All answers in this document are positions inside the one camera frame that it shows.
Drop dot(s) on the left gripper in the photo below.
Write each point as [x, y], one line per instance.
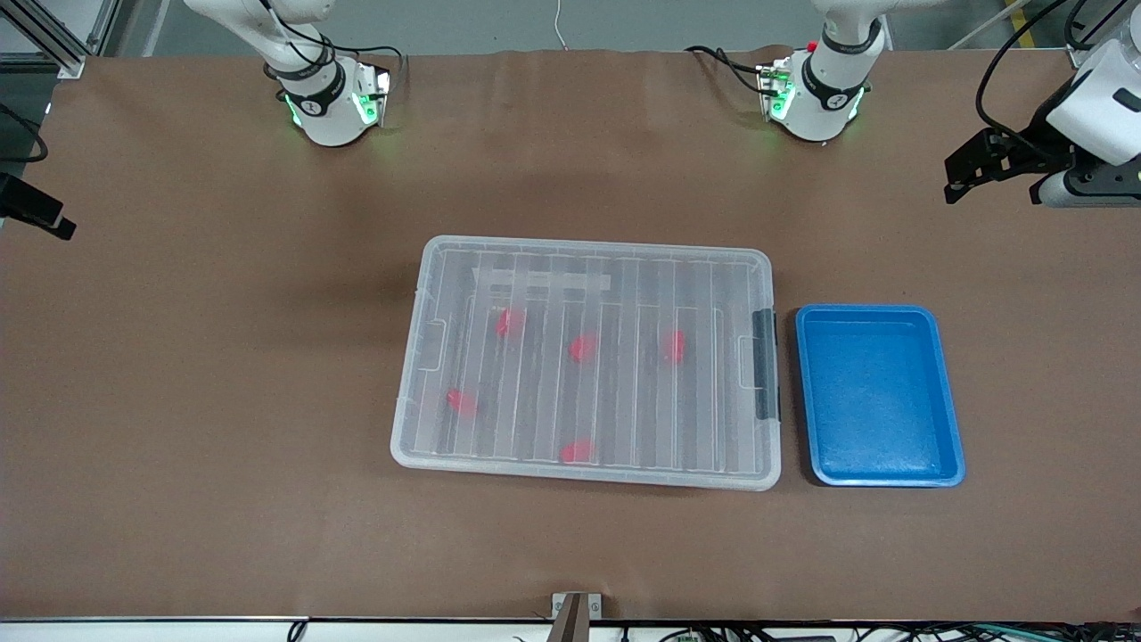
[1037, 144]

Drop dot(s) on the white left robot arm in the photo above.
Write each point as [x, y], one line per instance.
[820, 107]

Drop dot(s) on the red block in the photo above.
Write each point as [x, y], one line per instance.
[508, 322]
[577, 451]
[582, 348]
[674, 346]
[461, 401]

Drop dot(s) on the black box latch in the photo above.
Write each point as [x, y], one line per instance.
[765, 366]

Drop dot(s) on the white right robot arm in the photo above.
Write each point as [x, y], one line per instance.
[325, 116]

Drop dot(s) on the metal mount bracket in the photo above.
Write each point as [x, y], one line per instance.
[595, 606]

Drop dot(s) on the blue plastic tray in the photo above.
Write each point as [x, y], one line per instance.
[878, 401]

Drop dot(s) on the clear plastic storage box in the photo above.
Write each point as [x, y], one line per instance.
[535, 419]

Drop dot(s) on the aluminium frame profile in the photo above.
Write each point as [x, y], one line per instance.
[53, 45]

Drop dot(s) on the brown table mat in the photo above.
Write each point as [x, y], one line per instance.
[223, 401]

